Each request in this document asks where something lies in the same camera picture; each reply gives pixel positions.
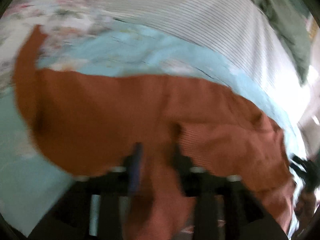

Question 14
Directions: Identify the rust brown knit sweater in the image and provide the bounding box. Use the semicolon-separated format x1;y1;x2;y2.
14;26;295;239

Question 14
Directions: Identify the green pillow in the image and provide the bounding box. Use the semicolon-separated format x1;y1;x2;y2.
251;0;311;85

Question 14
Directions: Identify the striped white pillow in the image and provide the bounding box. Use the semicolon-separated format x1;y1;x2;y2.
94;0;304;111

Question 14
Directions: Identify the white floral cloth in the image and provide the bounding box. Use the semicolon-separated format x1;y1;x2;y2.
1;0;113;95

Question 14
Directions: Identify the light blue floral sheet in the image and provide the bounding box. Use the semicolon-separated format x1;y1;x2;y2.
1;22;304;235

